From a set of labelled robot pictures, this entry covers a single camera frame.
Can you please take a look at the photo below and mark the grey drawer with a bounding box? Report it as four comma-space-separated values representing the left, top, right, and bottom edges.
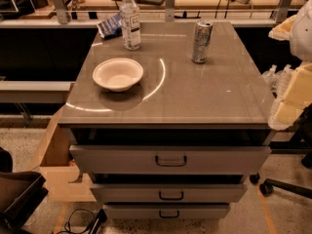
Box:
91, 184, 247, 203
69, 145, 271, 175
103, 204, 230, 219

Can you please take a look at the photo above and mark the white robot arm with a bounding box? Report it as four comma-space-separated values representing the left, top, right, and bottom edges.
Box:
268, 0, 312, 131

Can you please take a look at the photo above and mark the grey drawer cabinet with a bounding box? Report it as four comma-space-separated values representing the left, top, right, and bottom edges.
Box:
58, 20, 277, 220

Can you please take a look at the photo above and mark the right clear sanitizer bottle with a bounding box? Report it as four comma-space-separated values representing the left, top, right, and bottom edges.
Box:
276, 64, 293, 96

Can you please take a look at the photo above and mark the clear sanitizer bottle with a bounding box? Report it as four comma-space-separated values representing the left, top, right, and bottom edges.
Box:
276, 64, 293, 96
262, 64, 277, 90

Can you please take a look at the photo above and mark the left clear sanitizer bottle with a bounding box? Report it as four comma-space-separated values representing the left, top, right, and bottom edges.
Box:
262, 64, 277, 90

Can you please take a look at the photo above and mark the silver drink can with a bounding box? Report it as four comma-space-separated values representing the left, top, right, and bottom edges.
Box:
192, 20, 213, 63

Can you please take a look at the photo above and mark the white bowl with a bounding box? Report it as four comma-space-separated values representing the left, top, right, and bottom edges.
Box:
93, 58, 143, 92

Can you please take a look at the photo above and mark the clear plastic water bottle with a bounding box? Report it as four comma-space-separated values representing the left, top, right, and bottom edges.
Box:
120, 0, 141, 50

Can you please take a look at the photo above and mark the blue snack bag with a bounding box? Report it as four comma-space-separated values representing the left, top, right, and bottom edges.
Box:
97, 14, 122, 39

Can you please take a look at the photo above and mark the cardboard box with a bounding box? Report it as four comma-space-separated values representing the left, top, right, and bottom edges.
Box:
30, 109, 96, 202

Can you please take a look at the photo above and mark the black bin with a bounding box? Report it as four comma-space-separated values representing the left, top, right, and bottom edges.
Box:
0, 172, 48, 234

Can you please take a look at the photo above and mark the black floor cable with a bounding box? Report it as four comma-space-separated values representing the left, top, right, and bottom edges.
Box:
52, 208, 108, 234

